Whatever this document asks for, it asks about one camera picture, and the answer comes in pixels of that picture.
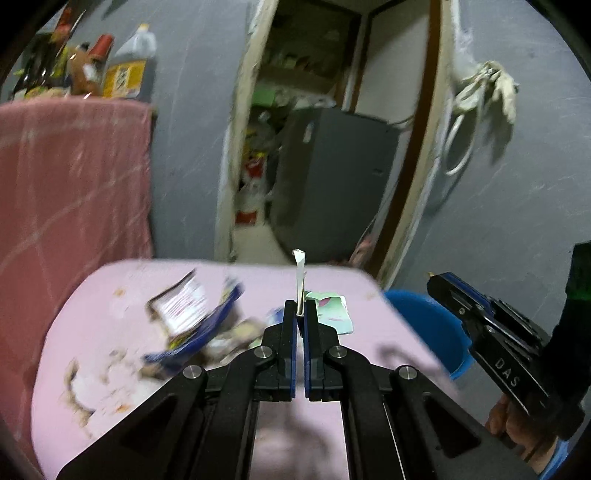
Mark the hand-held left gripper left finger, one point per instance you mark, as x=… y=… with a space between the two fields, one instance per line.
x=291 y=337

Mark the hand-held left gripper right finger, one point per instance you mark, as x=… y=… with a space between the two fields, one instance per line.
x=308 y=337

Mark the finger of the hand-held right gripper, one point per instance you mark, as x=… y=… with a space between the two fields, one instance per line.
x=445 y=295
x=468 y=293

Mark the blue plastic basin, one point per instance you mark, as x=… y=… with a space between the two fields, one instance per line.
x=429 y=332

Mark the white paper strip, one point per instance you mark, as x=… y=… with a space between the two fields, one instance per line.
x=299 y=277

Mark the blue snack packet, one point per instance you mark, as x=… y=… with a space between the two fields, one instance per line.
x=217 y=323

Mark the person's right hand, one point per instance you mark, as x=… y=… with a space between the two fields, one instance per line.
x=499 y=417

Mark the green white wrapper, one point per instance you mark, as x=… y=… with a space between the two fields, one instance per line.
x=333 y=311

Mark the crumpled beige wrapper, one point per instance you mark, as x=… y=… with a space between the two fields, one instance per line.
x=240 y=339

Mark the pink slipper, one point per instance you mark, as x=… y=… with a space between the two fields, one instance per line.
x=364 y=251

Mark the white label packet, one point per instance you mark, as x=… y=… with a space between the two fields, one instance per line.
x=182 y=302

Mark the red white bag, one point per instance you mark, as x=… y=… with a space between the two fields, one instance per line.
x=251 y=194

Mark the grey cabinet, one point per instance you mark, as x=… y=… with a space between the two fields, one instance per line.
x=332 y=184

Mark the white hanging cloth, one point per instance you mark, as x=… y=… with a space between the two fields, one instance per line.
x=501 y=90

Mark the brown shell scraps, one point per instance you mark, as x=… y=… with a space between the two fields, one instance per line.
x=78 y=397

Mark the green packet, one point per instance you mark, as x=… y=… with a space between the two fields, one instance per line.
x=264 y=95

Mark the pink checked cloth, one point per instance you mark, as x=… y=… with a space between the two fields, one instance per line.
x=69 y=207

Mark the wooden shelf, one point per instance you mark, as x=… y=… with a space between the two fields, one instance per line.
x=309 y=46

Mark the large yellow label bottle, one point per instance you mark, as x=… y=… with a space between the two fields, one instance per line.
x=129 y=64

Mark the brown bottle with red cap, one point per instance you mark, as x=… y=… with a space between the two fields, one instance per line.
x=87 y=69

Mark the brown door frame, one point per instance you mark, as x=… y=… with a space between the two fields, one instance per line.
x=422 y=138

